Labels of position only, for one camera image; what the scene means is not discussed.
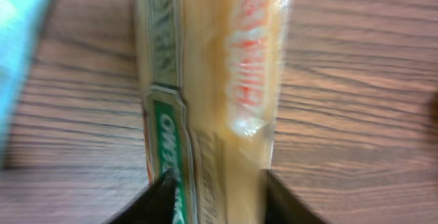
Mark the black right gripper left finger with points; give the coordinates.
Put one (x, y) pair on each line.
(154, 205)

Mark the orange spaghetti packet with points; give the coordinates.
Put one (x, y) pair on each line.
(209, 77)

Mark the teal snack packet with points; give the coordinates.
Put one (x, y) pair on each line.
(21, 24)

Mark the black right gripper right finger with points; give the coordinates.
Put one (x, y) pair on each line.
(284, 207)

